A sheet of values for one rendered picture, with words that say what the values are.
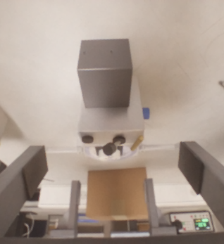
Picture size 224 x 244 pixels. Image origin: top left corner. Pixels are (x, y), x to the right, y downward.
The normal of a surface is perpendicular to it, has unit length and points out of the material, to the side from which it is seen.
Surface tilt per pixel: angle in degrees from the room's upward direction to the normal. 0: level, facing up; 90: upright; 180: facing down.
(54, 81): 0
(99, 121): 90
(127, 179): 90
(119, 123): 90
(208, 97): 0
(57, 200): 90
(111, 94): 0
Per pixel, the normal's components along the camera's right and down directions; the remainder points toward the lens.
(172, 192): 0.02, -0.56
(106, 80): 0.02, 0.83
